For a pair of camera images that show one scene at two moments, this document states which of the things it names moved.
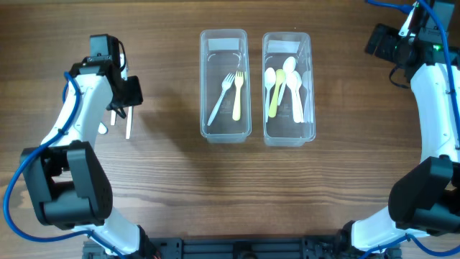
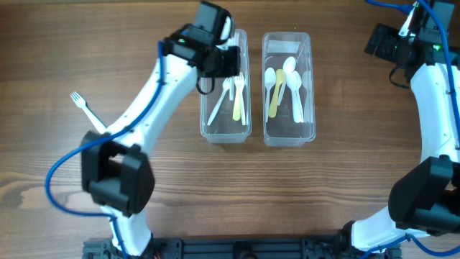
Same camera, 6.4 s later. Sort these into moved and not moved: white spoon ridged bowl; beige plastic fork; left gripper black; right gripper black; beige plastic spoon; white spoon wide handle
Moved: left gripper black
Not moved: white spoon wide handle; beige plastic fork; beige plastic spoon; white spoon ridged bowl; right gripper black
